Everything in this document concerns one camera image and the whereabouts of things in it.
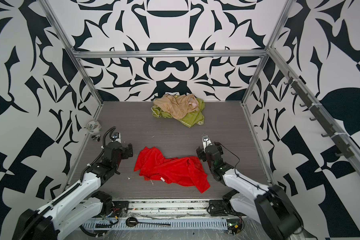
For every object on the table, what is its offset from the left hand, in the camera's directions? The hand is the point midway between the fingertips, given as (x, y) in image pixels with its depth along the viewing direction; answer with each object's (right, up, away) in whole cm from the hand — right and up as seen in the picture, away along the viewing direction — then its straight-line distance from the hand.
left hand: (121, 142), depth 84 cm
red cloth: (+16, -13, +1) cm, 21 cm away
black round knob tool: (+10, -34, -14) cm, 38 cm away
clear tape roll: (-28, +7, +22) cm, 36 cm away
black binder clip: (-22, +1, +15) cm, 27 cm away
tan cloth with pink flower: (+31, +22, +25) cm, 45 cm away
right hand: (+49, -1, +4) cm, 49 cm away
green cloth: (+39, +13, +22) cm, 46 cm away
